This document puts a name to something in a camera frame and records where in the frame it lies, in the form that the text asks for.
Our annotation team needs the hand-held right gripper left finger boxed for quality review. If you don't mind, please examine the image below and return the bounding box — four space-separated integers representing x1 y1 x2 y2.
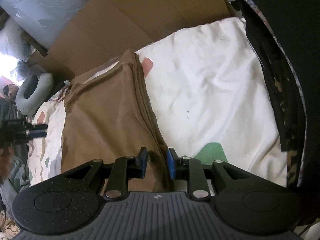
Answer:
64 147 148 201

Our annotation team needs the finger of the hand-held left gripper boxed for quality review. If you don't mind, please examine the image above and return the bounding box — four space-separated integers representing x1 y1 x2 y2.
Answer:
24 124 48 141

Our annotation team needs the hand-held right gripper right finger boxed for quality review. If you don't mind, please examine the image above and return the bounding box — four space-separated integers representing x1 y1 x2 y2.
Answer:
167 147 253 201

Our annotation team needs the brown t-shirt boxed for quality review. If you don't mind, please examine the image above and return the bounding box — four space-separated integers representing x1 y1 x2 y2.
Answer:
60 49 175 193

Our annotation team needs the person's left forearm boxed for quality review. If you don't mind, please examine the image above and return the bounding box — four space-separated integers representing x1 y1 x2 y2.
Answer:
0 144 15 184

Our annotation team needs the small teddy bear toy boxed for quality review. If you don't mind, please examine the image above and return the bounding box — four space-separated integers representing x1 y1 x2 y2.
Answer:
2 84 19 99

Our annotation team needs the grey neck pillow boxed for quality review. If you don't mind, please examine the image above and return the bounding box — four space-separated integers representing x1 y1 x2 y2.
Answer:
15 74 54 117

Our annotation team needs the grey garment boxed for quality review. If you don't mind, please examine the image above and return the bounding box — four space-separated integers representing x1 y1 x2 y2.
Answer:
0 155 32 218

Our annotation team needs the dark grey flat pad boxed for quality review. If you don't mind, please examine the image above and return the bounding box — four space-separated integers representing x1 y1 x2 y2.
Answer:
47 81 64 98

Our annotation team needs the floral patterned cloth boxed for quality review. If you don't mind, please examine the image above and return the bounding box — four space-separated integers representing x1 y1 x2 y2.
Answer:
49 80 73 103

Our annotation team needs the white blue plastic bag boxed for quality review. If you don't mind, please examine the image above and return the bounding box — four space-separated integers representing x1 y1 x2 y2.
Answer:
11 60 33 77

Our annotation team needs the white pillow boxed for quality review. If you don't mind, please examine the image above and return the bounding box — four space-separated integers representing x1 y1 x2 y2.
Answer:
0 17 33 60

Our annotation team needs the cream bear print blanket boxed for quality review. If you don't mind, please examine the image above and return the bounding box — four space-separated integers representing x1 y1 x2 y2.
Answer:
27 17 288 193

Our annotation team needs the beige crumpled cloth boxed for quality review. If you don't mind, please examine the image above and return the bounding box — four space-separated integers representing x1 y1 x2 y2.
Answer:
0 210 22 239

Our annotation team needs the grey plastic-wrapped mattress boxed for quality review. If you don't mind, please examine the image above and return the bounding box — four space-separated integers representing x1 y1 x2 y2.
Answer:
0 0 110 49

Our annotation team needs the large cardboard sheet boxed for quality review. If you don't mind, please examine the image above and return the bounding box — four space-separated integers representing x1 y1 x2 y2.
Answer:
30 0 232 85

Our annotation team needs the black garment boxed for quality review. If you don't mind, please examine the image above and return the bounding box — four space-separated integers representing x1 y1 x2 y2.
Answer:
221 0 320 230

